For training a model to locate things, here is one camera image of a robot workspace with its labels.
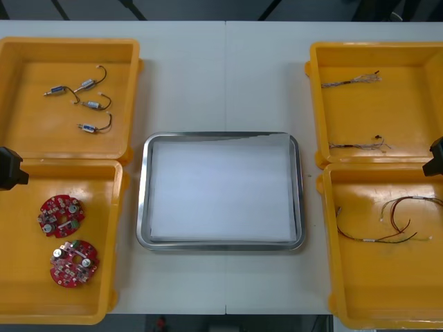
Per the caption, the yellow-orange plastic bin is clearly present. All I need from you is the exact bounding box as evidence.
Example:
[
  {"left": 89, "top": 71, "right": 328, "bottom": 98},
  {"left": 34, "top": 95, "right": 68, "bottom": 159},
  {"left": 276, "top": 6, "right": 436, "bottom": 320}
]
[
  {"left": 304, "top": 41, "right": 443, "bottom": 170},
  {"left": 0, "top": 158, "right": 131, "bottom": 326},
  {"left": 0, "top": 37, "right": 143, "bottom": 165},
  {"left": 315, "top": 162, "right": 443, "bottom": 329}
]

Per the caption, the blue label metal solenoid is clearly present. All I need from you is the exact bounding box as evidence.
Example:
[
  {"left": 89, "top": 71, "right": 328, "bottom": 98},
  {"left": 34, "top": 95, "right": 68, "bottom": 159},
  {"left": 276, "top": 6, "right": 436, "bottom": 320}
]
[
  {"left": 42, "top": 84, "right": 81, "bottom": 103},
  {"left": 76, "top": 113, "right": 114, "bottom": 134}
]

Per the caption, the twisted white wire harness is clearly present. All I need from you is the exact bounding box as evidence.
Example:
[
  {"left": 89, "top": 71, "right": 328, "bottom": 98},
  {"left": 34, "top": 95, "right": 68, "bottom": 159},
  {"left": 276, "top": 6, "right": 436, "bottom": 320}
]
[{"left": 320, "top": 71, "right": 383, "bottom": 89}]

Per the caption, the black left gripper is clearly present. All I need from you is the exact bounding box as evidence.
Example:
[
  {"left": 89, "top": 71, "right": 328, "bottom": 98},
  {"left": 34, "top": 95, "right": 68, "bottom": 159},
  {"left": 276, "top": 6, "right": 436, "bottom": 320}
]
[{"left": 0, "top": 147, "right": 30, "bottom": 192}]

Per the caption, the twisted blue-white wire harness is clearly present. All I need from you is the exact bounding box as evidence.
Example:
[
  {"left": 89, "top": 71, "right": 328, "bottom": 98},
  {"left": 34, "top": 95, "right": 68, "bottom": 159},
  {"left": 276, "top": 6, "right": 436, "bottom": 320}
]
[{"left": 327, "top": 133, "right": 392, "bottom": 155}]

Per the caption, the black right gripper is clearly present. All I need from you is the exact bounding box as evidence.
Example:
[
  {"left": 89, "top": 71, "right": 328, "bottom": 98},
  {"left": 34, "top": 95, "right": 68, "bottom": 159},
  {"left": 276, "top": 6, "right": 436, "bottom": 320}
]
[{"left": 422, "top": 136, "right": 443, "bottom": 176}]

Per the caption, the white label metal solenoid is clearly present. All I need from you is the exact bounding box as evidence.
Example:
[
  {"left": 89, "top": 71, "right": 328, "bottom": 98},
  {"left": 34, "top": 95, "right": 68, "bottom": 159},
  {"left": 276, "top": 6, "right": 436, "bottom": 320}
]
[{"left": 73, "top": 64, "right": 107, "bottom": 93}]

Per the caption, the steel tray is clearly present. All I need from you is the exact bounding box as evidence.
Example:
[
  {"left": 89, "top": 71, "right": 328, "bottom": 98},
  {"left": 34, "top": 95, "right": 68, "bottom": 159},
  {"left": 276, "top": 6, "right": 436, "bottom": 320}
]
[{"left": 136, "top": 131, "right": 306, "bottom": 252}]

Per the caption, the metal solenoid with black cable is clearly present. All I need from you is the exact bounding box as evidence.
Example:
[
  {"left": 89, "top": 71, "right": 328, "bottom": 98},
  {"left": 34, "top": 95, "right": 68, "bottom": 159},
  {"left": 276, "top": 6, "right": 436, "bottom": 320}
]
[{"left": 70, "top": 92, "right": 113, "bottom": 111}]

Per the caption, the red green-yellow wire harness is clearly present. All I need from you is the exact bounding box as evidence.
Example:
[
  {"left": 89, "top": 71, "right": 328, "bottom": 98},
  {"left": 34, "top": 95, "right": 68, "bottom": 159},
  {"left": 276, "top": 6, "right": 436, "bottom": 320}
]
[
  {"left": 379, "top": 195, "right": 443, "bottom": 236},
  {"left": 335, "top": 206, "right": 433, "bottom": 245}
]

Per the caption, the round red circuit board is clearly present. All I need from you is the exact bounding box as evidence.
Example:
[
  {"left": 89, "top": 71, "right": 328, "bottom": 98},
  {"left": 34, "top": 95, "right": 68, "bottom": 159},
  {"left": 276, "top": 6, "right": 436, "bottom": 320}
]
[
  {"left": 37, "top": 194, "right": 86, "bottom": 239},
  {"left": 49, "top": 239, "right": 100, "bottom": 288}
]

